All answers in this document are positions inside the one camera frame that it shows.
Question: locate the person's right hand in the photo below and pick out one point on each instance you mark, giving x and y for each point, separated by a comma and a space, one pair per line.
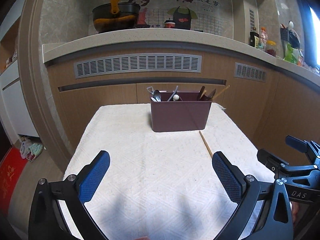
294, 211

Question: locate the patterned slippers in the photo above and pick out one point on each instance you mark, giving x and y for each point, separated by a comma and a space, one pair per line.
30, 150

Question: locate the maroon plastic utensil holder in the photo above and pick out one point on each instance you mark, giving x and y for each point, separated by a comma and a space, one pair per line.
186, 114

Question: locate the red filled jar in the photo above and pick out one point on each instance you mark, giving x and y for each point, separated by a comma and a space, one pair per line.
271, 48

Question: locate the white ball-handle spoon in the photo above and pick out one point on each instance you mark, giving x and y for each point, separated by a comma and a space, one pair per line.
176, 97

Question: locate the white textured table cloth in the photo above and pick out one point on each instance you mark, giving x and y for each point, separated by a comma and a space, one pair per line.
162, 185

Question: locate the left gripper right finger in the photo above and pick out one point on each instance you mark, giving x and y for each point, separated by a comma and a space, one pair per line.
230, 176

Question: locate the long grey vent grille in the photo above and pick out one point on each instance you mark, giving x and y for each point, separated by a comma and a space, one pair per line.
136, 63

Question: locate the large grey metal spoon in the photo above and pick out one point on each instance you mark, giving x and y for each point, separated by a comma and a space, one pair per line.
157, 95

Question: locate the red floor mat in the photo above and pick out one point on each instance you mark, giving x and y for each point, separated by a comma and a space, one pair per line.
11, 169

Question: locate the black and yellow pot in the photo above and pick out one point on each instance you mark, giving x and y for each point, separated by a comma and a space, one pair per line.
115, 15

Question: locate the black wall utensil rack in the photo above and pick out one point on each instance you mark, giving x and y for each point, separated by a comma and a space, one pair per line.
288, 34

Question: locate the long wooden chopstick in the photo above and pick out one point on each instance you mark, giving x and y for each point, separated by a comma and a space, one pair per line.
219, 93

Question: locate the short grey vent grille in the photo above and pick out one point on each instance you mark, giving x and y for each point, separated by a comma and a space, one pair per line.
247, 72

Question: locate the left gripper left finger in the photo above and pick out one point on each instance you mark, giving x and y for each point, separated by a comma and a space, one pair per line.
91, 176

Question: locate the dark soy sauce bottle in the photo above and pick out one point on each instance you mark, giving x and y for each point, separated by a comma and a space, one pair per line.
254, 38

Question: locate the grey blue plastic spoon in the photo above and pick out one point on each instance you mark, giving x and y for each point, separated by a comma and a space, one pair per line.
173, 94

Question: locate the green plastic bag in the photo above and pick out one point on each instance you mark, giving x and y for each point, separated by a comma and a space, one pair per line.
293, 55

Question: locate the black handled spoon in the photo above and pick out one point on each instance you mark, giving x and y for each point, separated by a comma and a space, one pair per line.
210, 96

